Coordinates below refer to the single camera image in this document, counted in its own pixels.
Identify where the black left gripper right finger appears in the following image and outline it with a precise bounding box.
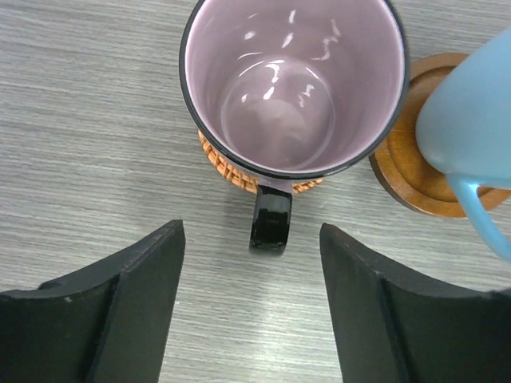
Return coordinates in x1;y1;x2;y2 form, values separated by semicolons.
320;224;510;382

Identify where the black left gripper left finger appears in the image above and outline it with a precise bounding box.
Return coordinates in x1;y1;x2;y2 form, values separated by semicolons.
1;220;185;382

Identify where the brown wooden coaster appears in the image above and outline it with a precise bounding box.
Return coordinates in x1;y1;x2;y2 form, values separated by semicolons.
370;53;510;218

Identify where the woven rattan coaster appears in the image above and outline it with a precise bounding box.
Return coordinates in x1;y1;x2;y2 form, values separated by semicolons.
198;131;324;194

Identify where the light blue mug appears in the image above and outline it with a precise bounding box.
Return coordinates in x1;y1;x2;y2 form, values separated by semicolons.
416;30;510;261

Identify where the purple glass mug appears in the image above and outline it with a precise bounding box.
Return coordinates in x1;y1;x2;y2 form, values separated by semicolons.
179;1;410;255

